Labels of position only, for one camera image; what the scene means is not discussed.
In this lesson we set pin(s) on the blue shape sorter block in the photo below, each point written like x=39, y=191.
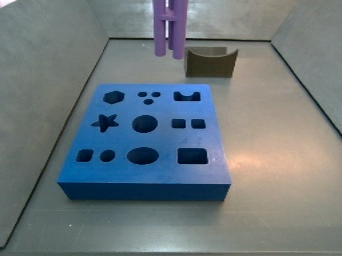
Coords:
x=149, y=145

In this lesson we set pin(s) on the purple three prong object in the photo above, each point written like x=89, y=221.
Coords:
x=170, y=22

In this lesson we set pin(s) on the dark olive curved block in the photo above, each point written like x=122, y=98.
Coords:
x=210, y=62

